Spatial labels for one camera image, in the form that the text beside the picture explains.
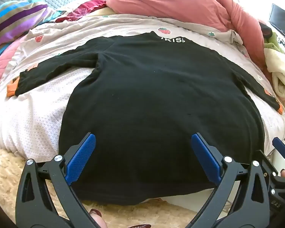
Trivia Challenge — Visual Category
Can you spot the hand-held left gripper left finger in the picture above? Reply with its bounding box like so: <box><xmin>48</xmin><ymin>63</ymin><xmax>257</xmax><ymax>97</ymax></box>
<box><xmin>15</xmin><ymin>133</ymin><xmax>102</xmax><ymax>228</ymax></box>

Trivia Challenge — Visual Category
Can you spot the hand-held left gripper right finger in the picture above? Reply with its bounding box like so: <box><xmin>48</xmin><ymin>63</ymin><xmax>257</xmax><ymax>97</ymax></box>
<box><xmin>185</xmin><ymin>133</ymin><xmax>272</xmax><ymax>228</ymax></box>

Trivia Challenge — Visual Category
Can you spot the cream fluffy rug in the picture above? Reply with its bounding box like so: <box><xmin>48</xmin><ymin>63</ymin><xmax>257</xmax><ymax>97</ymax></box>
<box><xmin>0</xmin><ymin>142</ymin><xmax>200</xmax><ymax>228</ymax></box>

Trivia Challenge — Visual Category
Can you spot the cream bed sheet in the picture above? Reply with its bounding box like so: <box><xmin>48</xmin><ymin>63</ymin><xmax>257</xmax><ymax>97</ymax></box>
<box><xmin>84</xmin><ymin>5</ymin><xmax>124</xmax><ymax>18</ymax></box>

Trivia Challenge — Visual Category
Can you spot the striped colourful blanket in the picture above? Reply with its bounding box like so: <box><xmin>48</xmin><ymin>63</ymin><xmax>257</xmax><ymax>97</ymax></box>
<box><xmin>0</xmin><ymin>0</ymin><xmax>55</xmax><ymax>57</ymax></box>

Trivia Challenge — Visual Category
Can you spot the pink duvet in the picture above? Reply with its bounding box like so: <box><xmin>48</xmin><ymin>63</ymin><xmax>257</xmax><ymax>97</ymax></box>
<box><xmin>106</xmin><ymin>0</ymin><xmax>272</xmax><ymax>76</ymax></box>

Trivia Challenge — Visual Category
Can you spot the maroon ruffled garment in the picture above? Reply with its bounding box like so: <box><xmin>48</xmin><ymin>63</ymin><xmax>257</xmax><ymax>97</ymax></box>
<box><xmin>55</xmin><ymin>0</ymin><xmax>107</xmax><ymax>24</ymax></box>

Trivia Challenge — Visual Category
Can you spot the black monitor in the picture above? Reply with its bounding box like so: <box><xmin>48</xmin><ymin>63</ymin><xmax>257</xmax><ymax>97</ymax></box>
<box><xmin>268</xmin><ymin>3</ymin><xmax>285</xmax><ymax>45</ymax></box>

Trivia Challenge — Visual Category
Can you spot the dark brown cloth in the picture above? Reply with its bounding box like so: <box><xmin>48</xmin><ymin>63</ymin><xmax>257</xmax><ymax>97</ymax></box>
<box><xmin>259</xmin><ymin>22</ymin><xmax>273</xmax><ymax>40</ymax></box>

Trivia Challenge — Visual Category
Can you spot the black long-sleeve shirt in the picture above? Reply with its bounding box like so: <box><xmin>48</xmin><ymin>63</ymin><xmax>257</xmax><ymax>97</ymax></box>
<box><xmin>14</xmin><ymin>31</ymin><xmax>282</xmax><ymax>206</ymax></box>

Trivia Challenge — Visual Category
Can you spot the green cloth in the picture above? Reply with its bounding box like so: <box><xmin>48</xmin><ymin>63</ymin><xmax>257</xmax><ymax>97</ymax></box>
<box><xmin>264</xmin><ymin>32</ymin><xmax>285</xmax><ymax>53</ymax></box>

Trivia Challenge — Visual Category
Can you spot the cream fleece blanket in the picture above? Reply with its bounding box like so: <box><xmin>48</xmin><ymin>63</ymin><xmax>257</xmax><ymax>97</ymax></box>
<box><xmin>264</xmin><ymin>47</ymin><xmax>285</xmax><ymax>100</ymax></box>

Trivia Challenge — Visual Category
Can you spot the person's left hand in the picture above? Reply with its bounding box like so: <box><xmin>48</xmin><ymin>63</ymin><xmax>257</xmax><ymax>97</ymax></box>
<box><xmin>89</xmin><ymin>208</ymin><xmax>152</xmax><ymax>228</ymax></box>

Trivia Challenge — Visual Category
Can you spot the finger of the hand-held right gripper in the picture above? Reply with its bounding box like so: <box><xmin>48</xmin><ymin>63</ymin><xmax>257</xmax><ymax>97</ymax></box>
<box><xmin>272</xmin><ymin>137</ymin><xmax>285</xmax><ymax>162</ymax></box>

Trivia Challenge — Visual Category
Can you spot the strawberry print blanket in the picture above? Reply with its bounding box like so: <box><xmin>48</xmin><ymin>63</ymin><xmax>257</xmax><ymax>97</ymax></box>
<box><xmin>0</xmin><ymin>14</ymin><xmax>285</xmax><ymax>162</ymax></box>

